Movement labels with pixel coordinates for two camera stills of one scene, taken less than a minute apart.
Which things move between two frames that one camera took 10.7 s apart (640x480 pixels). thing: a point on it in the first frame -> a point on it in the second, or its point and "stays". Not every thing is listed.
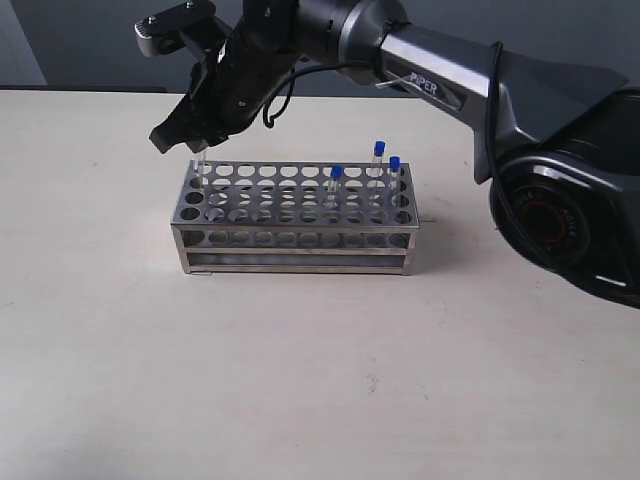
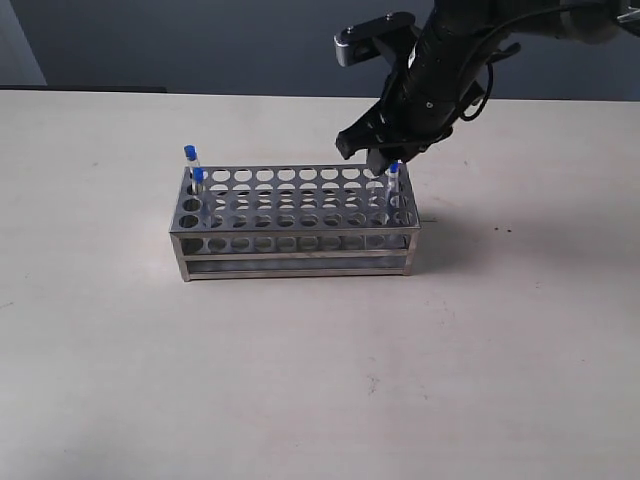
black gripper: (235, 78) -> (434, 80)
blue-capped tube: (333, 192) -> (206, 204)
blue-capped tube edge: (395, 180) stays
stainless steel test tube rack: (297, 217) stays
